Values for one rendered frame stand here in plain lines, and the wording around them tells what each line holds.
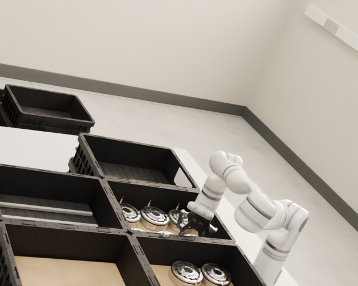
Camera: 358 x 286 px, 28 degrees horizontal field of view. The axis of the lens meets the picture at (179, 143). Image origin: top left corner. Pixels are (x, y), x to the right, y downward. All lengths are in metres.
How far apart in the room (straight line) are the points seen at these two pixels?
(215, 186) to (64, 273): 0.55
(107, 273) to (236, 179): 0.47
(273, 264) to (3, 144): 1.15
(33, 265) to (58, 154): 0.96
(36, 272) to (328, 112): 3.92
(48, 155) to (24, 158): 0.12
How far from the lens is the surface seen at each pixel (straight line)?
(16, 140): 2.92
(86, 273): 2.09
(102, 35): 5.37
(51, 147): 2.95
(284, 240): 2.38
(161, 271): 2.23
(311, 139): 5.72
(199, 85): 5.98
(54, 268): 2.06
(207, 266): 2.30
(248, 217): 1.96
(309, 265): 4.54
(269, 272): 2.45
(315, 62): 5.82
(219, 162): 2.21
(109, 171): 2.66
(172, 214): 2.49
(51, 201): 2.35
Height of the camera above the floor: 2.03
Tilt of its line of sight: 23 degrees down
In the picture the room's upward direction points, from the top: 24 degrees clockwise
